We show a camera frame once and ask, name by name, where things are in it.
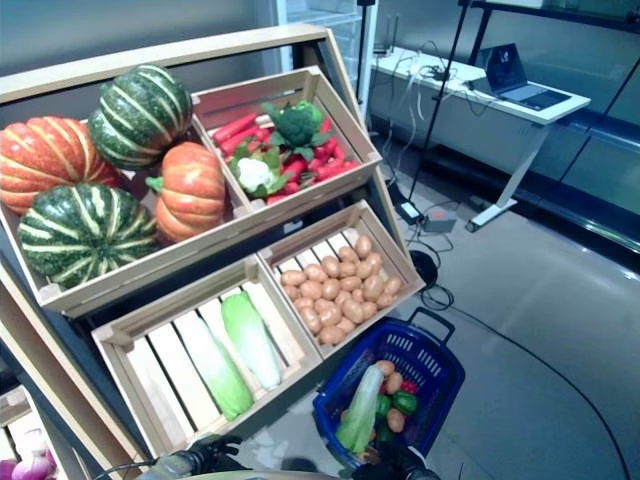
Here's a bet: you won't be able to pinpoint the grey box with orange top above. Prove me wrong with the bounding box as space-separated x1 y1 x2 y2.
422 209 458 234

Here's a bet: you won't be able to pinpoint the small wooden onion crate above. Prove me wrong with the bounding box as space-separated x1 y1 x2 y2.
0 384 69 480

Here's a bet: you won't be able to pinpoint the wooden potato crate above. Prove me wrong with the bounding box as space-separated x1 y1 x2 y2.
255 199 427 361

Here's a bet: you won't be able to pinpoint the black power adapter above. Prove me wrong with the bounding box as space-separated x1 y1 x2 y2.
394 199 424 225

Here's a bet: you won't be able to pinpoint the purple onions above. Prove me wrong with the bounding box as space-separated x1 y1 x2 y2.
8 448 59 480

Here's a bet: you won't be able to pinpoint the open grey laptop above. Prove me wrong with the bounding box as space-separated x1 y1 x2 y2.
478 43 573 112

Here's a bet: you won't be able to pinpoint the black metal rack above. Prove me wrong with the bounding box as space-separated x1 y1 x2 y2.
457 0 640 247

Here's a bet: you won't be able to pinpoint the blue plastic shopping basket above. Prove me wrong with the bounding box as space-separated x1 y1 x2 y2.
312 307 466 469

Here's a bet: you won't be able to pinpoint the wooden produce display shelf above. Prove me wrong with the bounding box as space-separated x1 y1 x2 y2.
0 22 427 480

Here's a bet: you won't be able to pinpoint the napa cabbage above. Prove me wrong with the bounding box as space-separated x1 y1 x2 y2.
172 312 255 422
220 290 284 392
335 364 386 454

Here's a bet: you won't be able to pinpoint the large wooden pumpkin crate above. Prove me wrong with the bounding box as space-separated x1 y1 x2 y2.
0 117 254 320

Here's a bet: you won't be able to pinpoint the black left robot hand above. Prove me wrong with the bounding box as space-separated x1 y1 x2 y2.
185 432 246 474

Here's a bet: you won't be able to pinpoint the black upright stand pole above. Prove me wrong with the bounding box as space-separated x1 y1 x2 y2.
355 0 377 104

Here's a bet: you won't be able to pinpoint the black round stand base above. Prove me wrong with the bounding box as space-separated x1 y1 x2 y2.
407 249 442 289

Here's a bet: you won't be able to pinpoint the white glass door cabinet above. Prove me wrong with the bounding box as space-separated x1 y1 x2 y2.
276 0 380 109

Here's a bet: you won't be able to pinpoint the green striped pumpkin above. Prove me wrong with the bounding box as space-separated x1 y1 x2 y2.
17 182 160 290
87 63 195 171

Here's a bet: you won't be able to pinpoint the long black floor cable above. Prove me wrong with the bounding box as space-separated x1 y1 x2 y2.
422 284 632 480

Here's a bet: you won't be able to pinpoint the wooden carrot crate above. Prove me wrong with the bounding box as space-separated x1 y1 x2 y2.
191 65 384 217

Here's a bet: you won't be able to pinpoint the white cauliflower with leaves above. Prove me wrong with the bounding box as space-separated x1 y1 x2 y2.
225 142 296 200

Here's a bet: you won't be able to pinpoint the white hanging cables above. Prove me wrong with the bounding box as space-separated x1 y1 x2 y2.
398 49 427 122

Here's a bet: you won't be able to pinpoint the small orange pumpkin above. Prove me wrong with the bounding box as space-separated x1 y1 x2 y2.
145 141 229 245

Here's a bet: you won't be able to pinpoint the green broccoli head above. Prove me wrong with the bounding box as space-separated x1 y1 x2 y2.
260 99 334 161

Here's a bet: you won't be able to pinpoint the wooden cabbage crate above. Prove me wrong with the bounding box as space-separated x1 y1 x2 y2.
91 257 324 459

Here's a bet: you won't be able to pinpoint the white desk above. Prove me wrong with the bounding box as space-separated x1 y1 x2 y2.
369 47 593 234

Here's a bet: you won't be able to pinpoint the large orange pumpkin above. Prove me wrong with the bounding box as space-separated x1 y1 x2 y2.
0 115 124 216

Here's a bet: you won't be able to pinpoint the black slanted stand pole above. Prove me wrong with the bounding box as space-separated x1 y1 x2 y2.
408 0 474 202

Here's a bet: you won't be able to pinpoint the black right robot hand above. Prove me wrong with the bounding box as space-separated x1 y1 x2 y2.
351 442 428 480

